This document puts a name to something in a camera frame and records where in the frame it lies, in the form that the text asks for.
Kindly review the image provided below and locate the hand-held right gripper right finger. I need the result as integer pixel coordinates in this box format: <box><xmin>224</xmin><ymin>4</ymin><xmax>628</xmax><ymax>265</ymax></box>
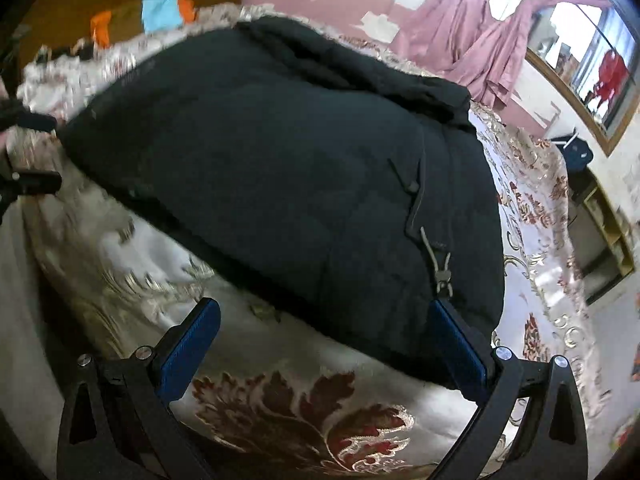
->
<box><xmin>429</xmin><ymin>299</ymin><xmax>589</xmax><ymax>480</ymax></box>

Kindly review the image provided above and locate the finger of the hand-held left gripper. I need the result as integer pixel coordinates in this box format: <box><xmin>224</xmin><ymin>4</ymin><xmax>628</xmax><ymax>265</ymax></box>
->
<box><xmin>0</xmin><ymin>100</ymin><xmax>57</xmax><ymax>134</ymax></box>
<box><xmin>0</xmin><ymin>170</ymin><xmax>62</xmax><ymax>211</ymax></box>

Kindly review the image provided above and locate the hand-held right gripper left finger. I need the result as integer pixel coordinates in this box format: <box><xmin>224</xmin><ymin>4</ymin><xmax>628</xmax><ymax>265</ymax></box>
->
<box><xmin>56</xmin><ymin>297</ymin><xmax>222</xmax><ymax>480</ymax></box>

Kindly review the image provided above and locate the black padded jacket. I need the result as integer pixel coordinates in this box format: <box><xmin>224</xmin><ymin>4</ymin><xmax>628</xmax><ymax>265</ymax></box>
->
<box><xmin>55</xmin><ymin>15</ymin><xmax>507</xmax><ymax>392</ymax></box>

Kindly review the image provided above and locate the floral satin bedspread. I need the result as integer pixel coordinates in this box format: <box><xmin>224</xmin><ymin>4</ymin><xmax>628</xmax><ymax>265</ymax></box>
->
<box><xmin>15</xmin><ymin>2</ymin><xmax>621</xmax><ymax>480</ymax></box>

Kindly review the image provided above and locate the orange brown blue pillow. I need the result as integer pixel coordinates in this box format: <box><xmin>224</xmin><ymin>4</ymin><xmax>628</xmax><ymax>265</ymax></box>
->
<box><xmin>90</xmin><ymin>0</ymin><xmax>197</xmax><ymax>49</ymax></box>

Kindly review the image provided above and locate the wooden desk shelf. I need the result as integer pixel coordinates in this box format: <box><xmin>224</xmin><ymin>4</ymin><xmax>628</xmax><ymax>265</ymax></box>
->
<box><xmin>567</xmin><ymin>167</ymin><xmax>636</xmax><ymax>306</ymax></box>

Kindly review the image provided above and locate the blue backpack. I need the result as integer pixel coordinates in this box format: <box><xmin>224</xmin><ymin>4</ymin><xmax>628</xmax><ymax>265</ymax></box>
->
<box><xmin>550</xmin><ymin>130</ymin><xmax>595</xmax><ymax>176</ymax></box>

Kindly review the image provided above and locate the pink curtain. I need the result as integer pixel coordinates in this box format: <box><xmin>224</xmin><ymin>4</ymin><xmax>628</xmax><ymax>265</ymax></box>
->
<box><xmin>445</xmin><ymin>0</ymin><xmax>617</xmax><ymax>109</ymax></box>
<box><xmin>389</xmin><ymin>0</ymin><xmax>502</xmax><ymax>78</ymax></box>

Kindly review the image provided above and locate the red hanging garment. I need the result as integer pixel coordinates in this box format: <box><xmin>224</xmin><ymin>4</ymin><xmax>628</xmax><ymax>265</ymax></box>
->
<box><xmin>595</xmin><ymin>50</ymin><xmax>630</xmax><ymax>111</ymax></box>

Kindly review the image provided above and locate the wooden framed barred window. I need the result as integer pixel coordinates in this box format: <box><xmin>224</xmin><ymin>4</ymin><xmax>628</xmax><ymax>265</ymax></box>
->
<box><xmin>379</xmin><ymin>0</ymin><xmax>632</xmax><ymax>157</ymax></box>

